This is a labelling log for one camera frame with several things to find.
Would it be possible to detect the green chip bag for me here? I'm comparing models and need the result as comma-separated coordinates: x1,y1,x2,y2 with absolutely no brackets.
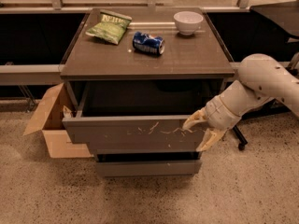
85,9,132,45

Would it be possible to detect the grey drawer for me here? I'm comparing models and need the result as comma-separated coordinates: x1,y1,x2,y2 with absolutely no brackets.
96,160,202,177
62,81,208,156

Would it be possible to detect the crushed blue soda can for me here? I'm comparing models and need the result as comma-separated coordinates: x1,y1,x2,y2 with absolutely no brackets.
133,32,164,55

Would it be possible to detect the grey bottom drawer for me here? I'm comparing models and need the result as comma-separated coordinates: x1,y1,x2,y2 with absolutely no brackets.
96,160,202,177

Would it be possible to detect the white ceramic bowl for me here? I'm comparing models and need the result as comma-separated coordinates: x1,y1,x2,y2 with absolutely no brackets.
174,11,204,35

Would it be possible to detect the white bag in box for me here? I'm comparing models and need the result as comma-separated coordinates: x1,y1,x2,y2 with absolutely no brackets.
63,106,73,118

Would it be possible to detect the open cardboard box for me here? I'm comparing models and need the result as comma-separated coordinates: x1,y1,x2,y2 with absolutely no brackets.
23,83,92,159

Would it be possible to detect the dark side table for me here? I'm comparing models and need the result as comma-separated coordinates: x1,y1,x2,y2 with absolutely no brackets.
249,0,299,40

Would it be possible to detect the grey top drawer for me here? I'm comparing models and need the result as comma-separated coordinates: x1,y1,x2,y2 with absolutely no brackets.
62,81,208,156

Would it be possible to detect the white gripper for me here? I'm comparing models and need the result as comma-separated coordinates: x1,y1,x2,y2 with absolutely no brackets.
182,95,241,152

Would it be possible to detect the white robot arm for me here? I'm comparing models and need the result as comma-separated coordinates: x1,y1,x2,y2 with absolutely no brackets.
182,54,299,152

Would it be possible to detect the grey drawer cabinet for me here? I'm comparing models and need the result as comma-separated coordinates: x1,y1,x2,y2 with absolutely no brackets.
61,7,234,167

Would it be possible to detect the black wheeled stand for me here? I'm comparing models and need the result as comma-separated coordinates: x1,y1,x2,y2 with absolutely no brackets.
232,51,299,151

